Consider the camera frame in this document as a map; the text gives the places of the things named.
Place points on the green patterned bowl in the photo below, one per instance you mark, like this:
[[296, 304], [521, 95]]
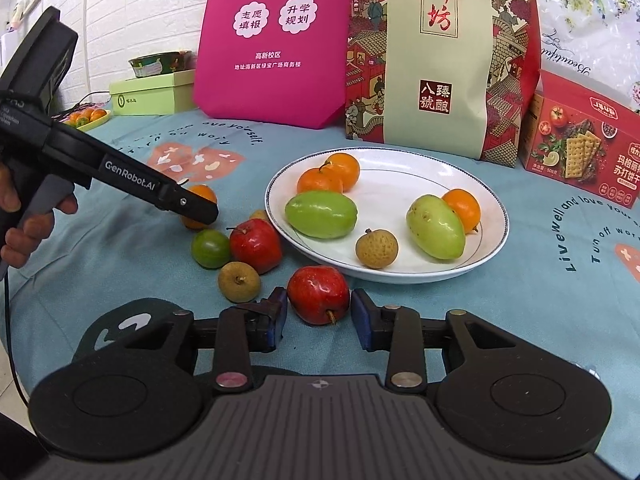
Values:
[[160, 63]]

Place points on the small orange on plate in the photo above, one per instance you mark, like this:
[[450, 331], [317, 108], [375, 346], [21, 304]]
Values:
[[346, 167]]

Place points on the red green gift bag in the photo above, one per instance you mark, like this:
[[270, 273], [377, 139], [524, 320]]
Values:
[[451, 76]]

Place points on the round green tomato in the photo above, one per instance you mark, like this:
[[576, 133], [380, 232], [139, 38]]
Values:
[[211, 249]]

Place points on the large orange with stem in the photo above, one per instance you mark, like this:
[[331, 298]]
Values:
[[202, 207]]

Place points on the floral white bag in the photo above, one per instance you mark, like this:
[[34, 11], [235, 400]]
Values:
[[595, 42]]

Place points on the red cracker box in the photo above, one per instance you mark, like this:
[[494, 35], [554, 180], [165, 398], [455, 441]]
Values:
[[578, 136]]

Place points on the magenta tote bag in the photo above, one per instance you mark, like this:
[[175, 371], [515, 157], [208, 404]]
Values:
[[280, 61]]

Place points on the orange tangerine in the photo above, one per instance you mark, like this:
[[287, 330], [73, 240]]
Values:
[[323, 178]]

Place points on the white oval plate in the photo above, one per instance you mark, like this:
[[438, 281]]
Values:
[[390, 180]]

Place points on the large red apple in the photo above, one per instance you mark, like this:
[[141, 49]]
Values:
[[319, 295]]

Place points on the green gift box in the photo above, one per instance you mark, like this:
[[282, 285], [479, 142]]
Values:
[[158, 95]]

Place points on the brown longan fruit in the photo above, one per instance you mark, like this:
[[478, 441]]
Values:
[[239, 282]]

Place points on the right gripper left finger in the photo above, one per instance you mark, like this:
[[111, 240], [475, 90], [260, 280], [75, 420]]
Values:
[[144, 392]]

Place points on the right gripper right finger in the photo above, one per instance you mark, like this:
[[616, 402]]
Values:
[[494, 391]]

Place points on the green jujube fruit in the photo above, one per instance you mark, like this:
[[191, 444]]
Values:
[[324, 215], [435, 228]]

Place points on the yellow tray of fruits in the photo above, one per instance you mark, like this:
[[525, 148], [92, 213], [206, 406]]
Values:
[[88, 118]]

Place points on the small orange right side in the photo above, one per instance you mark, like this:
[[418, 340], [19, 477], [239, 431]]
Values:
[[465, 206]]

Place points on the tan longan fruit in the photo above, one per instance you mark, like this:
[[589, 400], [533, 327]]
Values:
[[377, 249]]

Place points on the small red apple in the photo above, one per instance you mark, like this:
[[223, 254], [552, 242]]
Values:
[[257, 244]]

